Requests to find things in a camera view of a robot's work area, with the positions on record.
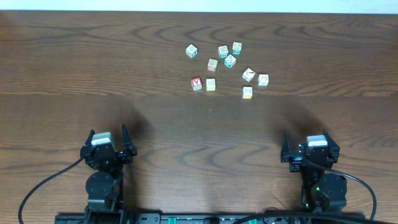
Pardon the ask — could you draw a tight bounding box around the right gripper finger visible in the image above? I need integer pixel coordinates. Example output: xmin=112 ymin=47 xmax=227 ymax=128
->
xmin=323 ymin=129 xmax=340 ymax=153
xmin=282 ymin=133 xmax=290 ymax=153

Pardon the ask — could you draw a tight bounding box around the yellow-sided wooden block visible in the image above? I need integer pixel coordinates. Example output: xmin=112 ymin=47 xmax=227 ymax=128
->
xmin=243 ymin=86 xmax=253 ymax=99

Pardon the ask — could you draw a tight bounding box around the plain white wooden block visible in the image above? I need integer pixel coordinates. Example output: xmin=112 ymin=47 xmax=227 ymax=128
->
xmin=257 ymin=74 xmax=269 ymax=86

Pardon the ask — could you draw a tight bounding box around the wooden block brown drawing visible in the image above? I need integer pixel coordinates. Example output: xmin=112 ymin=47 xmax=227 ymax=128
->
xmin=242 ymin=68 xmax=256 ymax=82

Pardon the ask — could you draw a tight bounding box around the red letter A block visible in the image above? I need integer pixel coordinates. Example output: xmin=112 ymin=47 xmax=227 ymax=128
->
xmin=191 ymin=77 xmax=203 ymax=91

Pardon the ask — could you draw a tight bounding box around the yellow-edged wooden block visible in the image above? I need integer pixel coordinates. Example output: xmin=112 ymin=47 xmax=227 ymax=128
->
xmin=206 ymin=78 xmax=216 ymax=91

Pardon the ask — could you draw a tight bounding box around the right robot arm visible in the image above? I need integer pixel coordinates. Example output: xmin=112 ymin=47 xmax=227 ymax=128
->
xmin=280 ymin=131 xmax=347 ymax=212

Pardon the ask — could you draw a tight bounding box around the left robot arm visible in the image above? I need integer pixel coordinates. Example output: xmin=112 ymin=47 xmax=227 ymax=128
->
xmin=80 ymin=125 xmax=137 ymax=224

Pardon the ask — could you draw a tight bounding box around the wooden block teal front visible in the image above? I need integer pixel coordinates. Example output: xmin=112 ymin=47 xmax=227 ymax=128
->
xmin=224 ymin=54 xmax=236 ymax=68

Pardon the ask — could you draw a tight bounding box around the wooden block teal side far-left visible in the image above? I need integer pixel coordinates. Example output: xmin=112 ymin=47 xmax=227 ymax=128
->
xmin=185 ymin=44 xmax=198 ymax=58

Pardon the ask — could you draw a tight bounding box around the wooden block red number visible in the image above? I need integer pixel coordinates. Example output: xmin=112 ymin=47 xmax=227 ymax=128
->
xmin=207 ymin=58 xmax=218 ymax=72

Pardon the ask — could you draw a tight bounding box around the wooden block green number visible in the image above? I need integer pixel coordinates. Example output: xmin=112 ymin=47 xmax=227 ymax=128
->
xmin=232 ymin=42 xmax=242 ymax=55

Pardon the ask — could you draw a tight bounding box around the wooden block teal letter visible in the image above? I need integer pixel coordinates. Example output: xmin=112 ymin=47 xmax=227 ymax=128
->
xmin=218 ymin=45 xmax=229 ymax=58

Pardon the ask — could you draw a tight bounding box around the left black cable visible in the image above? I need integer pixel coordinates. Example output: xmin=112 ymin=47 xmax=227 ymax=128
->
xmin=17 ymin=157 xmax=86 ymax=224

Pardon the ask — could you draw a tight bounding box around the black cable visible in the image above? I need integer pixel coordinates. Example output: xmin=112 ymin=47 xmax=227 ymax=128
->
xmin=17 ymin=157 xmax=86 ymax=224
xmin=231 ymin=155 xmax=398 ymax=224

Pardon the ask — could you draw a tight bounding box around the right black cable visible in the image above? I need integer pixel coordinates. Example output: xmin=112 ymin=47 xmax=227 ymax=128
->
xmin=231 ymin=155 xmax=398 ymax=224

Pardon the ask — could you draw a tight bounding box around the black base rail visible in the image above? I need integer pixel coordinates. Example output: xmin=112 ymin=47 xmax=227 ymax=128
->
xmin=54 ymin=212 xmax=368 ymax=224

